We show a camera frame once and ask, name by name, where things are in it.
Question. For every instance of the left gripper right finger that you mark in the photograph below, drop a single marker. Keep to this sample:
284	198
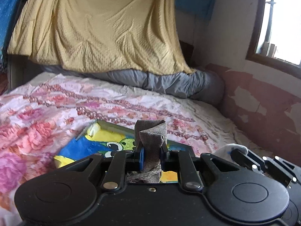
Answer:
186	167

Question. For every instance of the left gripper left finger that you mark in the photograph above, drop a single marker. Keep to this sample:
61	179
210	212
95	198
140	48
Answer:
118	166

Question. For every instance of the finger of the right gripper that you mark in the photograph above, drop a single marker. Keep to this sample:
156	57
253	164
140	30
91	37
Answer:
250	161

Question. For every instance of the white blue waffle cloth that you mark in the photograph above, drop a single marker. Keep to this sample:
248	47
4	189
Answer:
225	151

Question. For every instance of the grey tray cartoon liner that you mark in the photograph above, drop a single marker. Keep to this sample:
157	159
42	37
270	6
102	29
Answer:
106	139

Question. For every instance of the grey rolled quilt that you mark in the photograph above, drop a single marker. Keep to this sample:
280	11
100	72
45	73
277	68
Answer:
201	85

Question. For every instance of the pink floral bed sheet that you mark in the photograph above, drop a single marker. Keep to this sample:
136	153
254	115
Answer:
42	116

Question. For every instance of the wooden framed window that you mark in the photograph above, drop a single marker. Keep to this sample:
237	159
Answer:
275	40

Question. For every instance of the yellow dotted hanging blanket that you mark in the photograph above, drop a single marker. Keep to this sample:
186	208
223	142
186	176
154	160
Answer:
97	36

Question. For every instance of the blue bicycle print curtain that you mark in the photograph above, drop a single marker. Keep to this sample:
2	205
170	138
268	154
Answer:
8	12

